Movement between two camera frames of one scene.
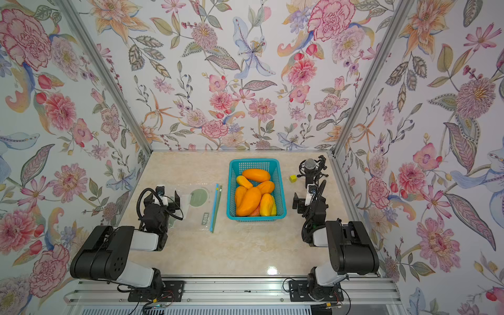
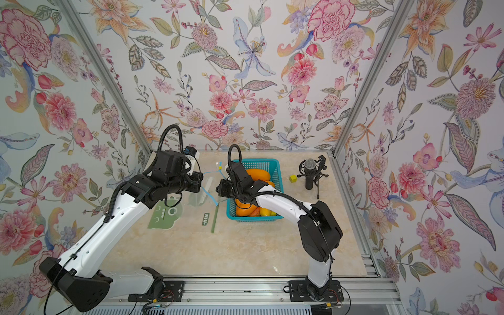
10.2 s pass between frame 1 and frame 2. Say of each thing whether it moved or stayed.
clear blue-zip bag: moved
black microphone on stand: stayed
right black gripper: moved
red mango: stayed
